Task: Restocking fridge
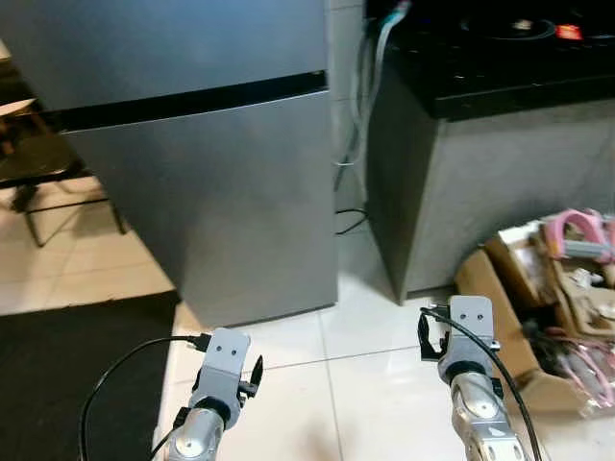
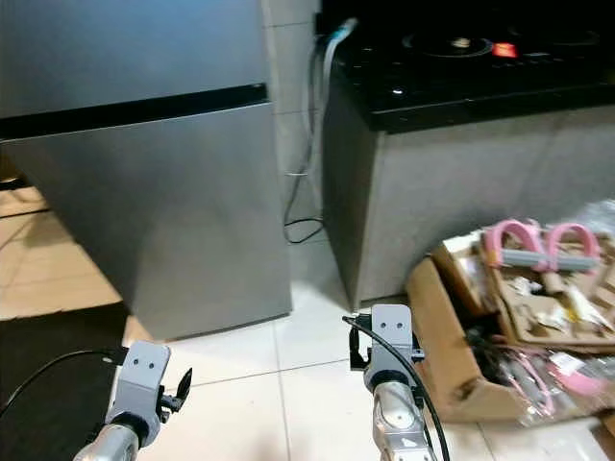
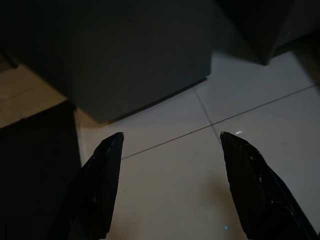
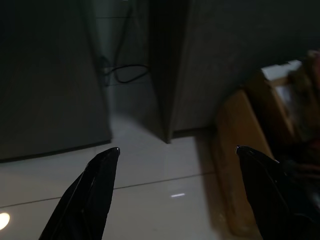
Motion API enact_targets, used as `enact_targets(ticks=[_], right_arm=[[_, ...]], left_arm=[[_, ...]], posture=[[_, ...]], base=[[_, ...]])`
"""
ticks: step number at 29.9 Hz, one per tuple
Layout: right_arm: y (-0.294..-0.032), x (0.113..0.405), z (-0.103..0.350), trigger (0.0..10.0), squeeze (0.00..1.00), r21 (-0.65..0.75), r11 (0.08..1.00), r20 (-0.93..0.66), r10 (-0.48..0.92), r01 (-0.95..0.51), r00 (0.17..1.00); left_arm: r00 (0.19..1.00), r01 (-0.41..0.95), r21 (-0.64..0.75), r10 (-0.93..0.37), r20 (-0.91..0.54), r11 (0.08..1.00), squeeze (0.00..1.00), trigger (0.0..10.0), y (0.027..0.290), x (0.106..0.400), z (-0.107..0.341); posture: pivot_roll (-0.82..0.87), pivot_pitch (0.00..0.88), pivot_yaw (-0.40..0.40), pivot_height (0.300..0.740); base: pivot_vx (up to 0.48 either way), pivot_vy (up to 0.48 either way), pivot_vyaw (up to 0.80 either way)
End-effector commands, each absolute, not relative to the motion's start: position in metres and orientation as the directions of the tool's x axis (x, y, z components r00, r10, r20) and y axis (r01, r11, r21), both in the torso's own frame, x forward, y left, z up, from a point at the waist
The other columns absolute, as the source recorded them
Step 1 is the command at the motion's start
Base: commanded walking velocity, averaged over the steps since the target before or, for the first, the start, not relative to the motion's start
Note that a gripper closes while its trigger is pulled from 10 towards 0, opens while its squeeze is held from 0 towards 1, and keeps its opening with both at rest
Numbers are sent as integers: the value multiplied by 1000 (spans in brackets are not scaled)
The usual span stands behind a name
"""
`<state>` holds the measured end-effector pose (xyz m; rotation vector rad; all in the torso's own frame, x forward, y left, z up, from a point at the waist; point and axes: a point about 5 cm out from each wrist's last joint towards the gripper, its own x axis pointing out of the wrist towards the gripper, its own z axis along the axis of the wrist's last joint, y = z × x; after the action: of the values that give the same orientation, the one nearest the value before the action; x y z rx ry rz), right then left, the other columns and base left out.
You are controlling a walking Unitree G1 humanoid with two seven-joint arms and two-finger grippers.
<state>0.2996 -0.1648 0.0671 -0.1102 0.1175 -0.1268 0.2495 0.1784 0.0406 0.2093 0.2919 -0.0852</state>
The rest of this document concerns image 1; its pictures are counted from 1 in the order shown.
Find silver fridge lower door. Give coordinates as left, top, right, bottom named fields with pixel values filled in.
left=60, top=89, right=340, bottom=329

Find silver fridge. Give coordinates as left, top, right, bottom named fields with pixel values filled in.
left=0, top=0, right=340, bottom=329

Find brown cardboard box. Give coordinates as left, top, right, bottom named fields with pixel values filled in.
left=455, top=226, right=615, bottom=416

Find pink hangers in plastic wrap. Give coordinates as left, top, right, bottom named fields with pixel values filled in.
left=550, top=329, right=615, bottom=409

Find grey kitchen cabinet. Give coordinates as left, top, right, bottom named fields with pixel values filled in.
left=365, top=91, right=615, bottom=305

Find pink hanger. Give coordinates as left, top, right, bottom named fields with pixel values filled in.
left=600, top=215, right=615, bottom=262
left=545, top=208, right=606, bottom=263

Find black floor mat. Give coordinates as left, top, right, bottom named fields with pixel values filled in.
left=0, top=291, right=181, bottom=461

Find black stove top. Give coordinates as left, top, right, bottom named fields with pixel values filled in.
left=365, top=0, right=615, bottom=122

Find black folding chair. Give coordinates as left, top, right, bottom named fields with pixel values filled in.
left=0, top=115, right=129, bottom=249

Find light wood table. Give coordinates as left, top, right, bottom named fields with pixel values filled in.
left=0, top=96, right=41, bottom=122

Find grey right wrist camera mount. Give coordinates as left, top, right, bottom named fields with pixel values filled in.
left=437, top=296, right=502, bottom=381

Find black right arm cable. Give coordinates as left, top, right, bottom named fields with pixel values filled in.
left=423, top=307, right=541, bottom=461

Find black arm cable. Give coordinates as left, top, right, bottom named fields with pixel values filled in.
left=79, top=333, right=210, bottom=461
left=423, top=307, right=541, bottom=461

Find thin black floor cable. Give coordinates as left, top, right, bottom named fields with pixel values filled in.
left=333, top=206, right=372, bottom=237

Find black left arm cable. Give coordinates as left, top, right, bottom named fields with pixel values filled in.
left=79, top=333, right=210, bottom=461

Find white power cable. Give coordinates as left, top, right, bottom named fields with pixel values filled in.
left=334, top=2, right=412, bottom=193

